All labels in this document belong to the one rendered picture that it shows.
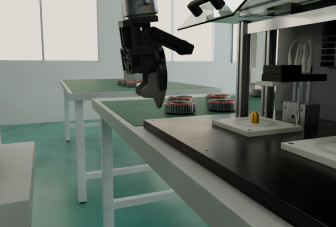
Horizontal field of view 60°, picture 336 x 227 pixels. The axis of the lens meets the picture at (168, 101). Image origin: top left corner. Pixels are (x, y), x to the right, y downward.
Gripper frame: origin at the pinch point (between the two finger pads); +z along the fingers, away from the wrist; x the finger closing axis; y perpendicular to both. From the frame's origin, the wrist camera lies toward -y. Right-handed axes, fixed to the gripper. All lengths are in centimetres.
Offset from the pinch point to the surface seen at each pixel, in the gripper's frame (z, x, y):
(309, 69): -3.0, 11.5, -36.0
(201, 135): 5.9, 11.9, -3.6
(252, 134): 6.4, 17.2, -12.8
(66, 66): 29, -438, -18
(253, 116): 5.5, 10.3, -18.9
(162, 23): -21, -435, -195
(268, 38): -10.1, -8.4, -41.9
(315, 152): 4.4, 33.0, -12.1
